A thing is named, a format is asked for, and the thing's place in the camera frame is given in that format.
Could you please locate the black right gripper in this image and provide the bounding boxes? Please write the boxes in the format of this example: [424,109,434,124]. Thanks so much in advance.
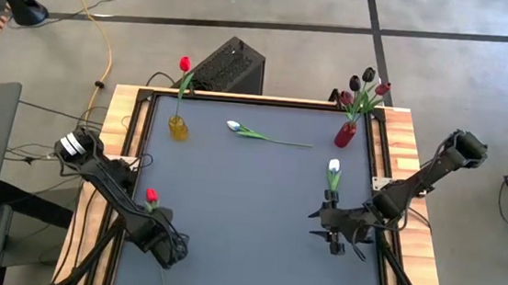
[304,188,378,259]

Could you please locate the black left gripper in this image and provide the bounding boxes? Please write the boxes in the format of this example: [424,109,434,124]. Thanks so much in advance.
[125,218,191,271]

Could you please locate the white artificial tulip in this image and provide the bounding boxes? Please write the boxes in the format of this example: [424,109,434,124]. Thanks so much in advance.
[324,157,344,193]
[225,119,316,150]

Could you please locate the dark red artificial tulip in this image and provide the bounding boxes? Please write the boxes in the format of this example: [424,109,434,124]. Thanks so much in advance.
[337,89,359,125]
[353,79,393,128]

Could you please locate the black artificial tulip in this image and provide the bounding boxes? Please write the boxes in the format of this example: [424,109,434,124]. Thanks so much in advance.
[352,65,378,126]
[345,74,365,125]

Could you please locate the foreground green tulip stem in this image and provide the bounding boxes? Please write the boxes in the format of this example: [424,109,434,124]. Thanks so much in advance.
[173,55,197,120]

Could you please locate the red ribbed glass vase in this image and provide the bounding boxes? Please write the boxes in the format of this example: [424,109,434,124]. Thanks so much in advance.
[333,120,358,151]

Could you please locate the yellow ribbed glass vase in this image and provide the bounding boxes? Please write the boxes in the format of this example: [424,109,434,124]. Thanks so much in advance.
[166,114,192,143]

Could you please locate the wooden table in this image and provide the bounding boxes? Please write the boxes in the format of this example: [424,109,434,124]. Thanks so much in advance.
[51,77,464,285]

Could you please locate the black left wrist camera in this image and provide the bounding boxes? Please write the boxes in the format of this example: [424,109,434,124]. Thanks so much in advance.
[156,205,175,223]

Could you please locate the silver metal bracket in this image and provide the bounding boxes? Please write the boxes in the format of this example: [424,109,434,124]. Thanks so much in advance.
[370,174,394,193]

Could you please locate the black metal table frame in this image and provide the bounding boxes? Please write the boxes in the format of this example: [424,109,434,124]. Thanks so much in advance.
[84,83,458,285]

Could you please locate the yellow hanging cable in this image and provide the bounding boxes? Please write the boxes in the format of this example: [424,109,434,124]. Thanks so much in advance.
[40,0,119,120]

